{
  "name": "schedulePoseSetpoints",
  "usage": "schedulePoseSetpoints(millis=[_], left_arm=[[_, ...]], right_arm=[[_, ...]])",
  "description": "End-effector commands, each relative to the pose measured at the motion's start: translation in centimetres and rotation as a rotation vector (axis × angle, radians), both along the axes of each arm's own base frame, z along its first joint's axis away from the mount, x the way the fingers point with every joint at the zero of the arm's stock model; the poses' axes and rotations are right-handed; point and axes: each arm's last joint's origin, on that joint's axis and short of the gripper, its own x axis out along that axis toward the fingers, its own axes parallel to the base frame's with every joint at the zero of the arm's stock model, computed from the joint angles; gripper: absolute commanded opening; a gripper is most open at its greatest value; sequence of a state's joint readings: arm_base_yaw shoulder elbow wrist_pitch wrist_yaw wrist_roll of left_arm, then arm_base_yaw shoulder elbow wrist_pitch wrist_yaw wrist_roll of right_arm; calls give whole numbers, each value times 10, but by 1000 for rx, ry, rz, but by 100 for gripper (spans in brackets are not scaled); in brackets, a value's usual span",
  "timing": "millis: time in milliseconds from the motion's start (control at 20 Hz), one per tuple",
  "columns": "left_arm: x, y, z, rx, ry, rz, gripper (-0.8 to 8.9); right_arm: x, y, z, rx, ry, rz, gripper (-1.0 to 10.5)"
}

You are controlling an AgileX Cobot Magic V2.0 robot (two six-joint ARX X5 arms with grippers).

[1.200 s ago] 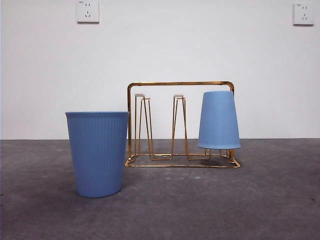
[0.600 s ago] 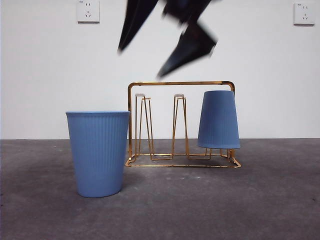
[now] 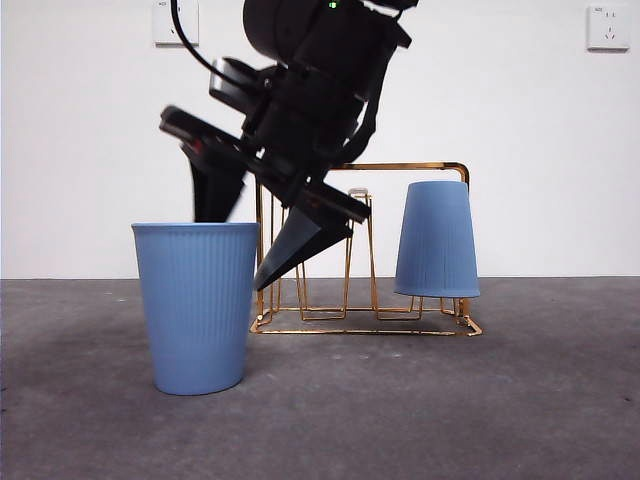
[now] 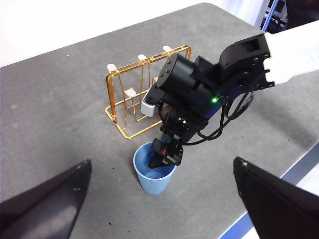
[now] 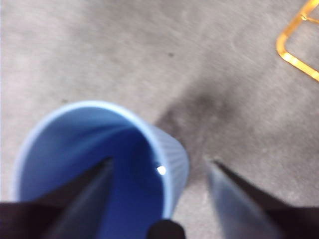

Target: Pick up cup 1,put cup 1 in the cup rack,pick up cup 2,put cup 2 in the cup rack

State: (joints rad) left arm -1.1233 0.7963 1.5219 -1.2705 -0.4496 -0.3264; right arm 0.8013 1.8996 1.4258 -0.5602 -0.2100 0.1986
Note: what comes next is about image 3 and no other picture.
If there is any blue ribbed cup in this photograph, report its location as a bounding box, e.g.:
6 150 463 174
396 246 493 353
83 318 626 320
130 222 260 396
393 180 481 299

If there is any black cable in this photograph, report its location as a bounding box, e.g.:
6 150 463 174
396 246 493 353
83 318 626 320
169 0 217 72
343 89 382 166

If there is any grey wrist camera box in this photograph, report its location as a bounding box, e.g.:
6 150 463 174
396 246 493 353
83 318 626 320
207 56 274 115

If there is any gold wire cup rack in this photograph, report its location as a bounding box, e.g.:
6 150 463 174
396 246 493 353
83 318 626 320
248 160 484 337

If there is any white wall socket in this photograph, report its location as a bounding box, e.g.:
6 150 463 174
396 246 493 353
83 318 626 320
152 0 200 49
586 4 630 53

